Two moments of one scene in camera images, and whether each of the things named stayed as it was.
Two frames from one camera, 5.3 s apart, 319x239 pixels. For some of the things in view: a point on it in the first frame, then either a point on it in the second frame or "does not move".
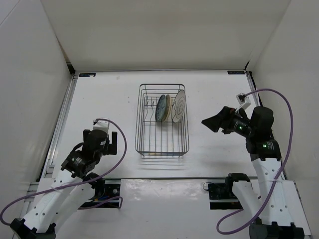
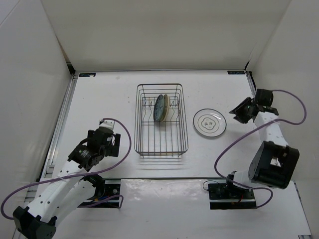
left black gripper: x=112 y=147 does not move
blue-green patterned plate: x=160 y=107 does not move
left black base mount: x=110 y=188 does not move
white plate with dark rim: x=179 y=106 to x=210 y=122
